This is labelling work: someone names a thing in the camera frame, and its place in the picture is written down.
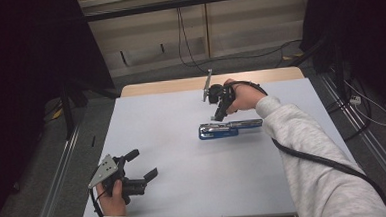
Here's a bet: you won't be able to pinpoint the black curtain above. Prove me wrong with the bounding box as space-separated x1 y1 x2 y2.
0 0 124 217
298 0 386 126

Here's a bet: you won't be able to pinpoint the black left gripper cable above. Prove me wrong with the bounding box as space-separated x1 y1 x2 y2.
89 187 106 217

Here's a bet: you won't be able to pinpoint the white floor cable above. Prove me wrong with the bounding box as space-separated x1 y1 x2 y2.
343 77 386 130

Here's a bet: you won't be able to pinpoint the black metal stand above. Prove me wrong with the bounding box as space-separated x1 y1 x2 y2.
58 76 123 140

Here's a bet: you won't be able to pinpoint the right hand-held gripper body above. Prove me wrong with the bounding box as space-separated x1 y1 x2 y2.
201 67 237 114

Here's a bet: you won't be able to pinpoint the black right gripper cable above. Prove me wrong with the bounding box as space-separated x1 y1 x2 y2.
228 73 386 215

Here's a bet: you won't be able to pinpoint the person's left hand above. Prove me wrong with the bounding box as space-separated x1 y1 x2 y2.
95 178 130 217

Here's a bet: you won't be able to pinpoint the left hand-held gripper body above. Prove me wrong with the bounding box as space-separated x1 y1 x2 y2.
85 152 149 208

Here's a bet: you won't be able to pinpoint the white table mat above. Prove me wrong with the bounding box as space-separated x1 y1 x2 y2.
74 75 360 217

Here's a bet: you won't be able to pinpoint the metal floor rail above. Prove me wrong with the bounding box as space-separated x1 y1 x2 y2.
25 123 87 217
316 69 386 210

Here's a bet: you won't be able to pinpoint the black hanging wall cable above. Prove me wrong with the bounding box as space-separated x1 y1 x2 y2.
175 1 305 75

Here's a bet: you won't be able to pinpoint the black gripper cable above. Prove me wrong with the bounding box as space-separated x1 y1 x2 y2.
228 73 386 215
89 187 106 217

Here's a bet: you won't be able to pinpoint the black metal crossbar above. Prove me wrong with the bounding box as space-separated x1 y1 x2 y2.
81 0 311 24

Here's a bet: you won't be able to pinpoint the person's right hand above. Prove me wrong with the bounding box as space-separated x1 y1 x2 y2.
224 77 269 115

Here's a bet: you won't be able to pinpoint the black floor cables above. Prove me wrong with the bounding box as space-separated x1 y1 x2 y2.
324 78 375 143

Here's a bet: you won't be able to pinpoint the blue stapler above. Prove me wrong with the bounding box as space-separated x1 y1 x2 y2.
198 118 265 141

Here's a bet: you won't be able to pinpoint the white power strip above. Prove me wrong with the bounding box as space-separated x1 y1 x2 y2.
349 94 363 106

